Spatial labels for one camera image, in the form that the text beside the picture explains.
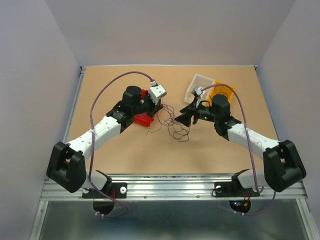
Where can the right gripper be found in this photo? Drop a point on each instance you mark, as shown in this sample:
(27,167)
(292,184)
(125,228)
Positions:
(185,119)

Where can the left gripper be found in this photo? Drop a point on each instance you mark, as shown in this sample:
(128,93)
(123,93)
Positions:
(154,108)

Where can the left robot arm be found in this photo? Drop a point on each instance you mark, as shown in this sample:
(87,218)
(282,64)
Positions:
(67,163)

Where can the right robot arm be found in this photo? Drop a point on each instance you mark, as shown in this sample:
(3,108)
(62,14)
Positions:
(282,164)

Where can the red plastic bin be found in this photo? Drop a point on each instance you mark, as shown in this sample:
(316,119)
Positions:
(143,119)

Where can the white plastic bin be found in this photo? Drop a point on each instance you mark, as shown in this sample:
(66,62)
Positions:
(197,81)

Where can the yellow plastic bin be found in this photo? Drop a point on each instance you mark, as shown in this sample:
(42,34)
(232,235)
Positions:
(219,90)

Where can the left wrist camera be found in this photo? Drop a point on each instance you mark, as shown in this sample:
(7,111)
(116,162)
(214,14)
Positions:
(156,92)

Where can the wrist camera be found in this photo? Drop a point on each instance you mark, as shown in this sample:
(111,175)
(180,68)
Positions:
(156,92)
(198,94)

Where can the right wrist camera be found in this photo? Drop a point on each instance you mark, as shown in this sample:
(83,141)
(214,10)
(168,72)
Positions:
(198,94)

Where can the aluminium mounting rail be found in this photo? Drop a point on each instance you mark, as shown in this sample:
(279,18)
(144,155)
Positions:
(166,187)

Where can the left aluminium side rail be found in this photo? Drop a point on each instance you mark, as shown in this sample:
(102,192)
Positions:
(66,133)

